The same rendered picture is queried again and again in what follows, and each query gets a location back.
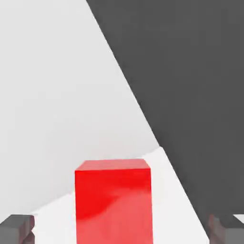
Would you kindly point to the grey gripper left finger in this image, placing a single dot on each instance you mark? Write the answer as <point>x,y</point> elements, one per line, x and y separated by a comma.
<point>13,228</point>

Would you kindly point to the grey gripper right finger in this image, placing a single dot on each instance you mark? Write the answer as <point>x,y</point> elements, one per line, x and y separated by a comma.
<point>228,235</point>

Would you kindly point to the small red cube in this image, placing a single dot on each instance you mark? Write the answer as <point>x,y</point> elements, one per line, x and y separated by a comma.
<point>113,202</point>

